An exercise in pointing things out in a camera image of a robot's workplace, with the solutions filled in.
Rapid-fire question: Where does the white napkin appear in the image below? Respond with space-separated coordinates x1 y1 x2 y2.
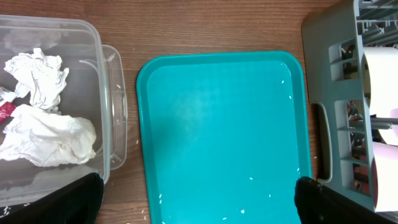
1 48 96 167

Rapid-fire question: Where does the black plastic tray bin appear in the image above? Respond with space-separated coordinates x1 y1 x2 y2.
0 203 30 218

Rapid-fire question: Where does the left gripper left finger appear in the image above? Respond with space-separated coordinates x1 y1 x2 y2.
1 172 104 224

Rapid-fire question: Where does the small white bowl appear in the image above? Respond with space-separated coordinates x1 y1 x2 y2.
364 47 397 146

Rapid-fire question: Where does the clear plastic waste bin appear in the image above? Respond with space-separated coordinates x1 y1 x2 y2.
1 15 127 207

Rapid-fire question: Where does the grey dishwasher rack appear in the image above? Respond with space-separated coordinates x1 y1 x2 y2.
302 0 397 218

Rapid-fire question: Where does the red snack wrapper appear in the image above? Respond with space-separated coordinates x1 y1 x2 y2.
0 87 17 122

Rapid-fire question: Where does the teal plastic tray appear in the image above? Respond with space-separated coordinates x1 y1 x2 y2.
136 51 312 224

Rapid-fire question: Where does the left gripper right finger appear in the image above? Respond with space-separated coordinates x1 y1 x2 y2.
294 177 394 224

